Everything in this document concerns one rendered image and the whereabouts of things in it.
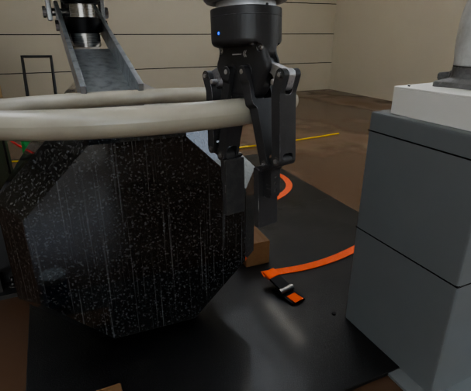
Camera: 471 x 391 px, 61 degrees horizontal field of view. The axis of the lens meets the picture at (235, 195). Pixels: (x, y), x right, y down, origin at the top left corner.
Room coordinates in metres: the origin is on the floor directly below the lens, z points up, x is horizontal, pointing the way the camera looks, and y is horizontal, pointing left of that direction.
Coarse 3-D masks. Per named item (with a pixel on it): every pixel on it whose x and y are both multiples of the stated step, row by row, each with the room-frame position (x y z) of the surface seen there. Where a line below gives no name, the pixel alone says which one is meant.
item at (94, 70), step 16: (96, 16) 1.32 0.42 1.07; (64, 32) 1.09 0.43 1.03; (112, 32) 1.14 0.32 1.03; (64, 48) 1.12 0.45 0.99; (112, 48) 1.10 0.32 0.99; (80, 64) 1.01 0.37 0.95; (96, 64) 1.02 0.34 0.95; (112, 64) 1.04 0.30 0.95; (128, 64) 0.92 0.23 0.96; (80, 80) 0.81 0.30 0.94; (96, 80) 0.93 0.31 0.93; (112, 80) 0.94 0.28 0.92; (128, 80) 0.92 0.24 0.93
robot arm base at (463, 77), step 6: (456, 66) 1.16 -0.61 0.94; (444, 72) 1.24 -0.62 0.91; (450, 72) 1.21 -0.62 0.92; (456, 72) 1.15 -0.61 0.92; (462, 72) 1.12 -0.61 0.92; (468, 72) 1.11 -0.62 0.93; (438, 78) 1.26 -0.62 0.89; (444, 78) 1.19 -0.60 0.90; (450, 78) 1.16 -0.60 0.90; (456, 78) 1.14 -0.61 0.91; (462, 78) 1.12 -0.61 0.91; (468, 78) 1.11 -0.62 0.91; (438, 84) 1.17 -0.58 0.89; (444, 84) 1.16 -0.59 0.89; (450, 84) 1.14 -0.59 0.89; (456, 84) 1.13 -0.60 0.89; (462, 84) 1.11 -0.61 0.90; (468, 84) 1.10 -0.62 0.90
